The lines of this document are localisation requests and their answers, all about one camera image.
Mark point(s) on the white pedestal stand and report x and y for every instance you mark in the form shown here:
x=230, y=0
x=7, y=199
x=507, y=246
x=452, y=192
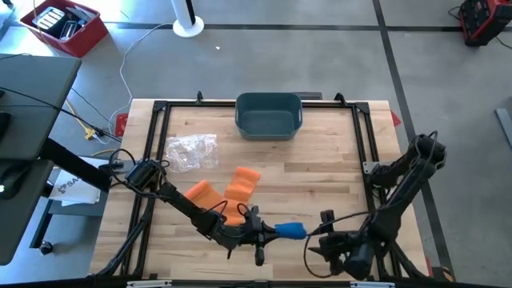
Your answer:
x=188, y=29

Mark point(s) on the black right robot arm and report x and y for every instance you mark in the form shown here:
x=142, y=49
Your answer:
x=400, y=200

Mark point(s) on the white printed paper sheet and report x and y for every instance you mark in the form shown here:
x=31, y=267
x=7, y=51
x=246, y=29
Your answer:
x=76, y=188

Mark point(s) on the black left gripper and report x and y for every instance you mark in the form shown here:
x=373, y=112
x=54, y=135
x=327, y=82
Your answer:
x=244, y=234

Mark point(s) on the silver metal bracket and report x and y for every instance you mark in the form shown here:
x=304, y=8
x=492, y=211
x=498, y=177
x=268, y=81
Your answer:
x=372, y=285
x=149, y=284

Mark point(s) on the teal plastic bin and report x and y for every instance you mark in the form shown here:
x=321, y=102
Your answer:
x=268, y=120

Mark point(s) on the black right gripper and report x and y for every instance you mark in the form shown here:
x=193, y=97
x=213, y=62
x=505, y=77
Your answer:
x=340, y=246

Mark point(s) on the white ribbed device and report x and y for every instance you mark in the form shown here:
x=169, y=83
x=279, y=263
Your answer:
x=48, y=18

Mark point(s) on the black desk leg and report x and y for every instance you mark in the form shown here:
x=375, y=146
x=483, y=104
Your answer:
x=76, y=166

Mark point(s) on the orange elastic bandage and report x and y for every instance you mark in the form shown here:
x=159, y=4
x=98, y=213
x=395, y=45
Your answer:
x=240, y=188

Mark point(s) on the clear plastic bag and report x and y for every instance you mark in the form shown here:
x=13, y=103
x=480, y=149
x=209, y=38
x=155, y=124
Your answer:
x=192, y=152

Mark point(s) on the silver metal plate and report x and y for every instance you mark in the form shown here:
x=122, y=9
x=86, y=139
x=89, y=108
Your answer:
x=369, y=166

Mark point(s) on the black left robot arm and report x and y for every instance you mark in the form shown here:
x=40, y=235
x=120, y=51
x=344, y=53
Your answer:
x=180, y=202

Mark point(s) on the blue elastic bandage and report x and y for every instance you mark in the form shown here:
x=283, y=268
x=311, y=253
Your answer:
x=290, y=231

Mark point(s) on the silver metal container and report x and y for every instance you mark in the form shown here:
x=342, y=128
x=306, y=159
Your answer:
x=69, y=30

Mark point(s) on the red corner bracket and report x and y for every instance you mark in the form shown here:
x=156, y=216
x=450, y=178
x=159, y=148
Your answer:
x=395, y=118
x=121, y=124

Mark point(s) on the red black equipment case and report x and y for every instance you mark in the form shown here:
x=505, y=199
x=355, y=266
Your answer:
x=484, y=20

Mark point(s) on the black aluminium frame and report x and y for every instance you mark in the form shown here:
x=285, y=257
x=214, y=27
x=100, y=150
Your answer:
x=192, y=104

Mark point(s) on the red plastic crate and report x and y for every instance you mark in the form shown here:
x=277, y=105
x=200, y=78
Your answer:
x=86, y=42

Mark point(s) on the grey desk top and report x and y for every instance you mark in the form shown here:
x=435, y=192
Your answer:
x=36, y=104
x=20, y=224

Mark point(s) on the black caster wheel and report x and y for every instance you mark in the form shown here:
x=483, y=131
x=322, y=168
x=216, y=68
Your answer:
x=46, y=248

